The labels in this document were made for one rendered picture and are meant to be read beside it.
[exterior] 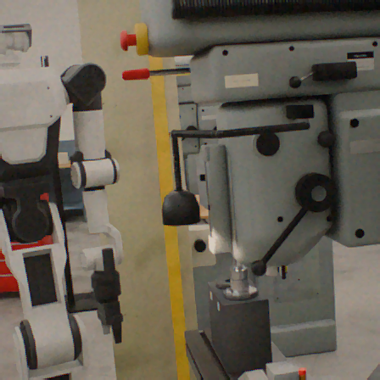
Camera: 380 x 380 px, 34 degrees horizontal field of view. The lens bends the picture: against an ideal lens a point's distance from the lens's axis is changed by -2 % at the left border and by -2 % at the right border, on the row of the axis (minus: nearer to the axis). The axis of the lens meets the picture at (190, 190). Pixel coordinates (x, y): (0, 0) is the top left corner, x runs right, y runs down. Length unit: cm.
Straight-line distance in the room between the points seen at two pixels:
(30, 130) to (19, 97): 9
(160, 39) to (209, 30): 9
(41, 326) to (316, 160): 93
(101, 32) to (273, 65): 188
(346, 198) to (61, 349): 94
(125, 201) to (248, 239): 181
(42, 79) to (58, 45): 849
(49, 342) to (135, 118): 142
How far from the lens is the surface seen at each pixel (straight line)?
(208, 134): 105
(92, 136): 188
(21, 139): 177
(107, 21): 295
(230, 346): 165
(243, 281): 165
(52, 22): 1030
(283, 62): 114
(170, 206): 116
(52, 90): 178
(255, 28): 112
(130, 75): 130
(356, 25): 119
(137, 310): 308
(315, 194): 115
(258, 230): 117
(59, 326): 179
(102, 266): 193
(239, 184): 117
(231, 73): 111
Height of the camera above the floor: 164
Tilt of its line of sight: 8 degrees down
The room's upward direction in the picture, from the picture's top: 5 degrees counter-clockwise
